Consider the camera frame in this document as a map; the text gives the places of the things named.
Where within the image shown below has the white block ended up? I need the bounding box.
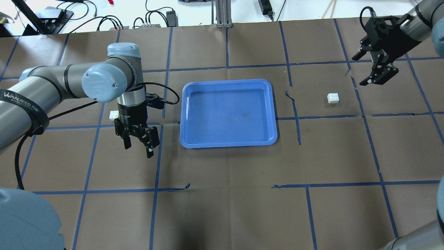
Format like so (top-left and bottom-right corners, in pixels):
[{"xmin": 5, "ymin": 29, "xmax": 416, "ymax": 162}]
[
  {"xmin": 109, "ymin": 110, "xmax": 119, "ymax": 121},
  {"xmin": 327, "ymin": 92, "xmax": 340, "ymax": 104}
]

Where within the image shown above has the blue plastic tray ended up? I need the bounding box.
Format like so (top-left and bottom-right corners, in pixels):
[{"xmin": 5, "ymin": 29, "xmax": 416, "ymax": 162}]
[{"xmin": 180, "ymin": 79, "xmax": 278, "ymax": 149}]

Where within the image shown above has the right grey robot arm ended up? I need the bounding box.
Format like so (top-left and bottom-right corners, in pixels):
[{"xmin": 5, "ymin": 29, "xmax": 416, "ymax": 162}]
[{"xmin": 352, "ymin": 0, "xmax": 443, "ymax": 250}]

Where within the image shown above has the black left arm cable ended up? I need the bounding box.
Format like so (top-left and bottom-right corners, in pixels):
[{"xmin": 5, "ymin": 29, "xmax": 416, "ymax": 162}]
[{"xmin": 16, "ymin": 82, "xmax": 180, "ymax": 190}]

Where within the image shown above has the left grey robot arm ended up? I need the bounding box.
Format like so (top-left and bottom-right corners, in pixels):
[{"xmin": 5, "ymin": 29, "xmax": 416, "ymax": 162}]
[{"xmin": 0, "ymin": 42, "xmax": 161, "ymax": 250}]

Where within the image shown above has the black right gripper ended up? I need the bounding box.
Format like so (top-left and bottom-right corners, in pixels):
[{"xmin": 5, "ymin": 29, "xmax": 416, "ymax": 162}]
[{"xmin": 352, "ymin": 16, "xmax": 413, "ymax": 86}]

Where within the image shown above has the aluminium profile post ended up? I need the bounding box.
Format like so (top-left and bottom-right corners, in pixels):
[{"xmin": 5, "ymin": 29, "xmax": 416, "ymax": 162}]
[{"xmin": 211, "ymin": 0, "xmax": 233, "ymax": 28}]

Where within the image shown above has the black power adapter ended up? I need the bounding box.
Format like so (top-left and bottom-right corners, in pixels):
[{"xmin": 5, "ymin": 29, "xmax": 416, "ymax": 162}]
[{"xmin": 165, "ymin": 10, "xmax": 179, "ymax": 27}]

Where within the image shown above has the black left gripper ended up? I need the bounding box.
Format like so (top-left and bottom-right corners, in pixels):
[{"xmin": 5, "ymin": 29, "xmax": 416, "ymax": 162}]
[{"xmin": 114, "ymin": 118, "xmax": 160, "ymax": 158}]

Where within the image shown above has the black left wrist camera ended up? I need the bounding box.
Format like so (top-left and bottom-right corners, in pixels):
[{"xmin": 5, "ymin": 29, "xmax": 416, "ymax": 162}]
[{"xmin": 145, "ymin": 92, "xmax": 165, "ymax": 110}]

